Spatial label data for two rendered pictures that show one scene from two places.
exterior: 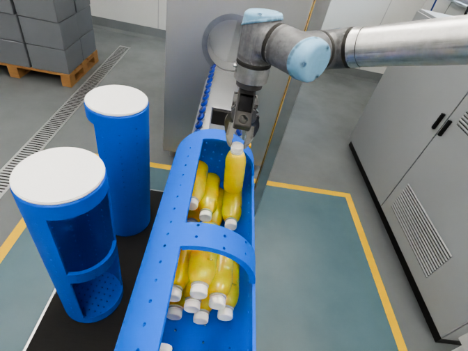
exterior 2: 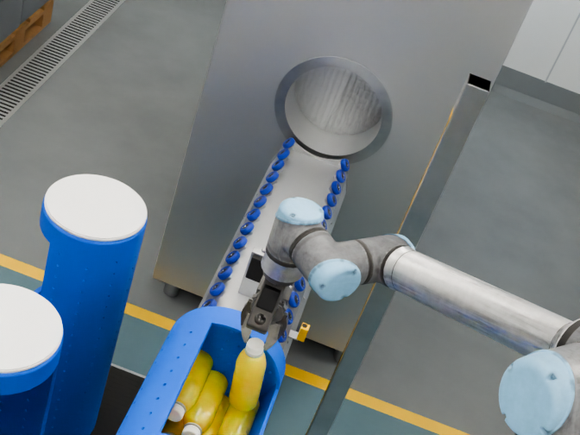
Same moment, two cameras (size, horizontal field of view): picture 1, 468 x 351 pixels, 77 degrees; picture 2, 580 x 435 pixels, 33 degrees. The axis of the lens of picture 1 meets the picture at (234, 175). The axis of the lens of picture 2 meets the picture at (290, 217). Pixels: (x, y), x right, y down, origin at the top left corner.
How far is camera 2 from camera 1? 1.28 m
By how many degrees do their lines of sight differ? 9
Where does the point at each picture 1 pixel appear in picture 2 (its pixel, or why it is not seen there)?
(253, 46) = (282, 244)
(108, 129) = (71, 257)
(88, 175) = (40, 338)
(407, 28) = (432, 275)
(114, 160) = (66, 305)
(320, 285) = not seen: outside the picture
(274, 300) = not seen: outside the picture
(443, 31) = (453, 293)
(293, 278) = not seen: outside the picture
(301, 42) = (324, 262)
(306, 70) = (325, 292)
